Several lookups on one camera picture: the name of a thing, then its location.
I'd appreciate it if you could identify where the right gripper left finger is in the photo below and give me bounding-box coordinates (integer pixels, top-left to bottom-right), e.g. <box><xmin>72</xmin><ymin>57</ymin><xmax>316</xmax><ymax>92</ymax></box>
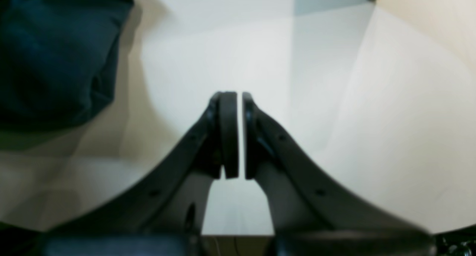
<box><xmin>41</xmin><ymin>92</ymin><xmax>239</xmax><ymax>256</ymax></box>

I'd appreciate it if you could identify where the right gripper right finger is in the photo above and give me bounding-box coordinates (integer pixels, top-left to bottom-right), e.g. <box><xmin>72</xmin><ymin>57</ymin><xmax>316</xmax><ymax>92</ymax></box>
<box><xmin>242</xmin><ymin>93</ymin><xmax>436</xmax><ymax>256</ymax></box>

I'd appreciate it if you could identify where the dark blue T-shirt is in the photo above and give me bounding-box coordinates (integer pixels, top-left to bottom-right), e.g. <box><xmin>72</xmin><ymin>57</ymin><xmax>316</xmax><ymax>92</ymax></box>
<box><xmin>0</xmin><ymin>0</ymin><xmax>134</xmax><ymax>132</ymax></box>

